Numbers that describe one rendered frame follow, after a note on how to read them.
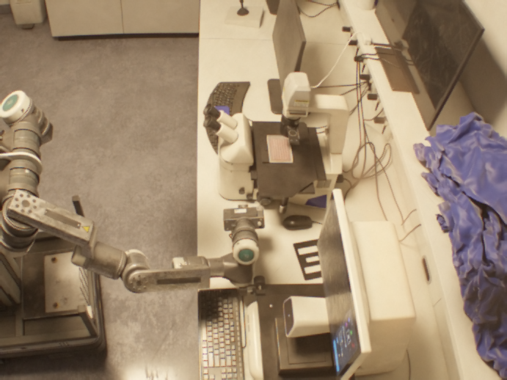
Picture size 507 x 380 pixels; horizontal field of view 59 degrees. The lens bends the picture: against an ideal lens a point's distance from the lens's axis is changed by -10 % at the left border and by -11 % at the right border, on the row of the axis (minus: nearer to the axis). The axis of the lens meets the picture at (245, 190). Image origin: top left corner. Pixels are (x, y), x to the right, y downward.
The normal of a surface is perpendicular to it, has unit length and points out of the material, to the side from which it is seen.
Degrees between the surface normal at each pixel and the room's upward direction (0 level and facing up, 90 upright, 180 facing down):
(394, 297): 0
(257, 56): 0
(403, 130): 0
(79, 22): 90
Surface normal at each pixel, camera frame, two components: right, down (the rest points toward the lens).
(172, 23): 0.06, 0.79
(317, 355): 0.08, -0.61
